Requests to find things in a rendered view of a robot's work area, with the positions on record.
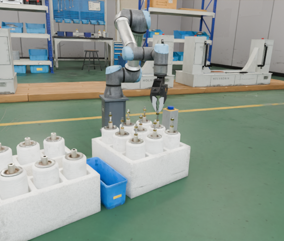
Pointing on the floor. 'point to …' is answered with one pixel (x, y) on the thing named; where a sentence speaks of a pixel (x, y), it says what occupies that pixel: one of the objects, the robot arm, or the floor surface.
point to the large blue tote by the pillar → (124, 61)
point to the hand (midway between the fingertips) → (157, 110)
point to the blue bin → (109, 183)
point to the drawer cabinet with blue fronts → (117, 45)
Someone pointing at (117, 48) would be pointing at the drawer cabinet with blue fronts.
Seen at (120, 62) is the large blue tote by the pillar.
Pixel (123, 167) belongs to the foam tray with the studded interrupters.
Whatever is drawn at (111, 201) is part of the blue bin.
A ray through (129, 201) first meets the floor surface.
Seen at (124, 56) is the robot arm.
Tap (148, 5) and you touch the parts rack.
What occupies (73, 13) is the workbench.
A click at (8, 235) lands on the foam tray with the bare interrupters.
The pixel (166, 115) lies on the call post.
